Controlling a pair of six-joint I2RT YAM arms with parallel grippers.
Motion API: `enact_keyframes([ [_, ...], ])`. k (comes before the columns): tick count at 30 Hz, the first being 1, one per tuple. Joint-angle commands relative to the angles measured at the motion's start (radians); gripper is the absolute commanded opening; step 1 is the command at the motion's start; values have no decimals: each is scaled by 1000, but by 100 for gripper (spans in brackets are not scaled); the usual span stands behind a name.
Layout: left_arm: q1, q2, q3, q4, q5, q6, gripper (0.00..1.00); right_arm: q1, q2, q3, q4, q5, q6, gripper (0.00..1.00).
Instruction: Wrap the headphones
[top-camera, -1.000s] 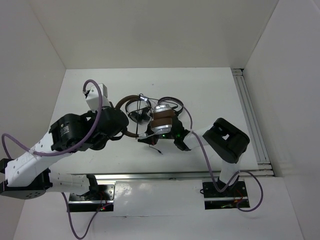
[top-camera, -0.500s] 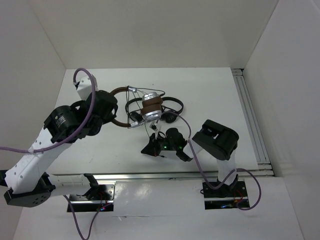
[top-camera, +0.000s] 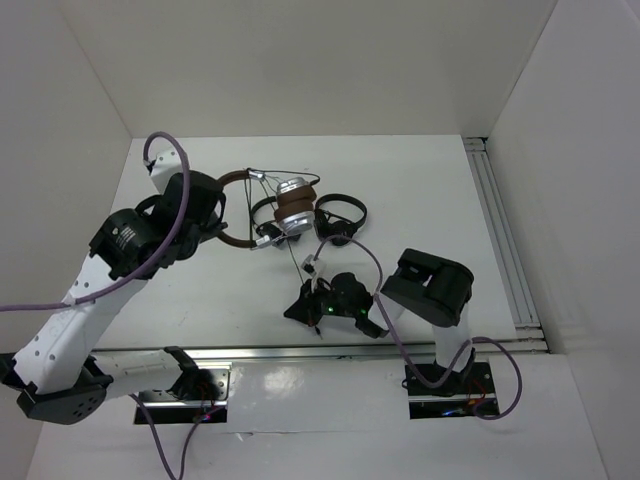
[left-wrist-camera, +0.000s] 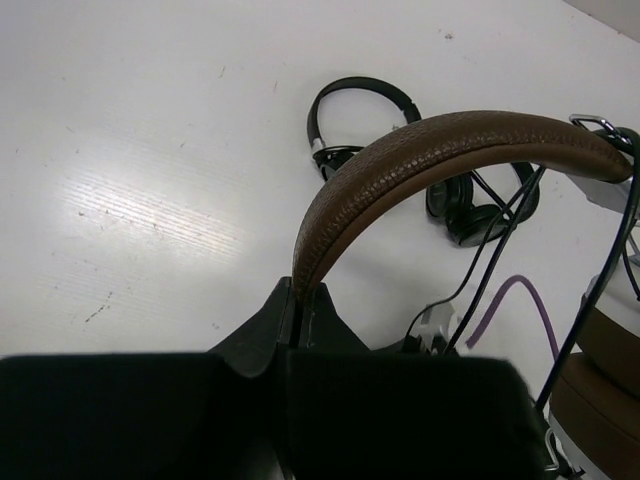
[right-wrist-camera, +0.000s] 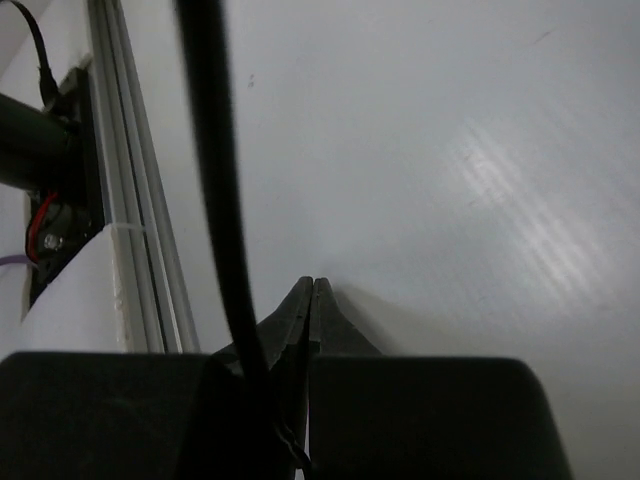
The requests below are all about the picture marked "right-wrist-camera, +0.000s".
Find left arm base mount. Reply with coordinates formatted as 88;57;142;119
24;68;105;311

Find thin black headphone cable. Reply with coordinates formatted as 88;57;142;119
172;0;316;480

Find front aluminium rail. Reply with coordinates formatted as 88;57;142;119
88;1;200;353

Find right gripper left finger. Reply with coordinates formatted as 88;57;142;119
209;276;315;381

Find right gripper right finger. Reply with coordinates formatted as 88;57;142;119
309;278;382;356

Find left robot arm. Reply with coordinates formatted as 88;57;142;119
1;95;80;191

